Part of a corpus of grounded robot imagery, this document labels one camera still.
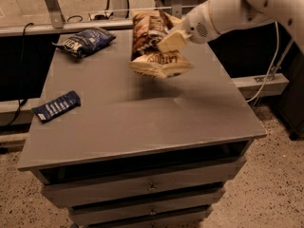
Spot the grey metal railing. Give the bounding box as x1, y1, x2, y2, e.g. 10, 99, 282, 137
0, 0, 304, 38

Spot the brown chip bag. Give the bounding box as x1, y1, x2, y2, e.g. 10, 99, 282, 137
129, 10, 193, 79

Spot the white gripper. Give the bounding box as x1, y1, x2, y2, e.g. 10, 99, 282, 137
157, 2, 219, 52

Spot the white cable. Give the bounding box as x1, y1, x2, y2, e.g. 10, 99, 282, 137
245, 21, 281, 104

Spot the bottom grey drawer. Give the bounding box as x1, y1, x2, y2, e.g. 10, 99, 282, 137
86, 205, 213, 228

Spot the blue chip bag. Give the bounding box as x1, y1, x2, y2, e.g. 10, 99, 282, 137
53, 28, 116, 58

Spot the grey drawer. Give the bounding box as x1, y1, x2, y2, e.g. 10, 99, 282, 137
43, 156, 246, 207
69, 185, 225, 225
86, 205, 213, 228

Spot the blue rxbar blueberry bar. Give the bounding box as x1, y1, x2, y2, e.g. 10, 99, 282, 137
32, 90, 81, 124

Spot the grey drawer cabinet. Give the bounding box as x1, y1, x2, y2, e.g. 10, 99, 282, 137
17, 24, 267, 228

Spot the top grey drawer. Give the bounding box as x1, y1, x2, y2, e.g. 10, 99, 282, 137
43, 156, 246, 207

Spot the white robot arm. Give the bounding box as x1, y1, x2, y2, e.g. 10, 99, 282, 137
158, 0, 304, 52

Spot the middle grey drawer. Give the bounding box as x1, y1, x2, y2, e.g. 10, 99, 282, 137
69, 185, 225, 225

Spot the black cable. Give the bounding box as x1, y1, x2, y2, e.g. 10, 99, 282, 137
0, 23, 34, 135

